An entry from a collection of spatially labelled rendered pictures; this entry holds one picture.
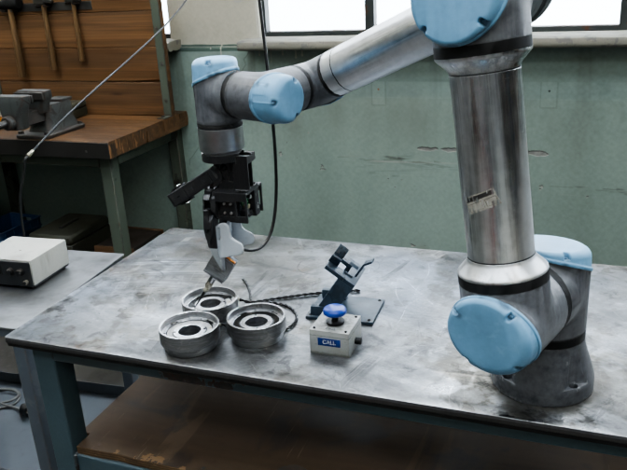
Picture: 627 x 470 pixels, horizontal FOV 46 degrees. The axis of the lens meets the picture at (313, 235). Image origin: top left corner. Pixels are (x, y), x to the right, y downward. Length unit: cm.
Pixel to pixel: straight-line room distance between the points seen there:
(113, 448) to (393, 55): 92
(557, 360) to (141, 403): 91
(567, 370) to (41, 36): 270
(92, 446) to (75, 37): 204
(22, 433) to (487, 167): 171
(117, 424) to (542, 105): 180
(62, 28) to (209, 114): 213
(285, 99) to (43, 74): 235
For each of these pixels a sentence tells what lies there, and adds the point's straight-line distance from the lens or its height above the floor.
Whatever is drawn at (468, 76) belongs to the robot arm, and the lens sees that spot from 89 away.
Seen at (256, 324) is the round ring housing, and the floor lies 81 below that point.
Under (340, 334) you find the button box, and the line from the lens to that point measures 122.
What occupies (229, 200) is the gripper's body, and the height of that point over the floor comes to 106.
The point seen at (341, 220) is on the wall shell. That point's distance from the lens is 298.
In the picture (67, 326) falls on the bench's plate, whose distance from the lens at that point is 147.
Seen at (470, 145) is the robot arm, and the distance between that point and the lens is 91.
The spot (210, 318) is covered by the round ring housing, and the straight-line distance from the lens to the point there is 134.
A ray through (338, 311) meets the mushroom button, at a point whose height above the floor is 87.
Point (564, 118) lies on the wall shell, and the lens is 271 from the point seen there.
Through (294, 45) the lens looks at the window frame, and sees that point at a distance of 279.
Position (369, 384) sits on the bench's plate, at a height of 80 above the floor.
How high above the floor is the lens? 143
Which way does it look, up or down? 21 degrees down
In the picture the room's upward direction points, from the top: 3 degrees counter-clockwise
